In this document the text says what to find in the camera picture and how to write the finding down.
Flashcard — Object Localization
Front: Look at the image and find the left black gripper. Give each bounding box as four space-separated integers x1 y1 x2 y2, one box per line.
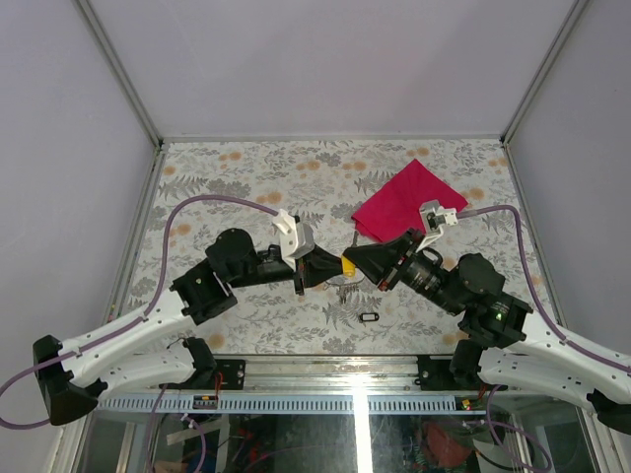
230 243 351 296

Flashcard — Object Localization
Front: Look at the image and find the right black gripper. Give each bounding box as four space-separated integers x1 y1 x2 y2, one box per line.
343 227 464 316

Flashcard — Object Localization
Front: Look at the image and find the yellow tag key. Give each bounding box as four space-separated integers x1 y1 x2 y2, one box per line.
341 258 356 279

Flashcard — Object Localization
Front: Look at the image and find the black tag key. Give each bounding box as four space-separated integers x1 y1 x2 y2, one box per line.
358 312 380 323

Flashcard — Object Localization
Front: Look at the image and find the large metal keyring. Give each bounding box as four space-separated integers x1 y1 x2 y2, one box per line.
326 275 365 304

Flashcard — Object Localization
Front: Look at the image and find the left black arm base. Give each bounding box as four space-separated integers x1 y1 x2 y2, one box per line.
188 359 246 391

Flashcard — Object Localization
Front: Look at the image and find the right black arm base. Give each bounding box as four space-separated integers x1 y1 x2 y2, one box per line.
414 355 461 392

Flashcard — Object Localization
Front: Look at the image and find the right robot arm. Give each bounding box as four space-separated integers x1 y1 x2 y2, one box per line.
343 230 630 434

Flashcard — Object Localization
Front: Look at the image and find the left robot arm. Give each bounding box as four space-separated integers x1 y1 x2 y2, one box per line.
33 229 343 426

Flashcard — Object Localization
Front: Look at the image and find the folded magenta cloth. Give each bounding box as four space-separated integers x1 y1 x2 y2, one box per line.
352 160 468 242

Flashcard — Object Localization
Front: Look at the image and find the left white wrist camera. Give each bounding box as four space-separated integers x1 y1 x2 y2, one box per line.
272 209 316 267

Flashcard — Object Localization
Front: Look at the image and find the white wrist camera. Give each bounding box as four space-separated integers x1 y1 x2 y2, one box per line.
272 209 316 267
418 200 457 251

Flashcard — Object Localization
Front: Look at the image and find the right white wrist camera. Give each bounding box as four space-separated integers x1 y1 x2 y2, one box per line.
418 200 457 251

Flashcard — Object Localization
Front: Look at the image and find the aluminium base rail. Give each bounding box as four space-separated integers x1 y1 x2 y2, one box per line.
73 353 605 415

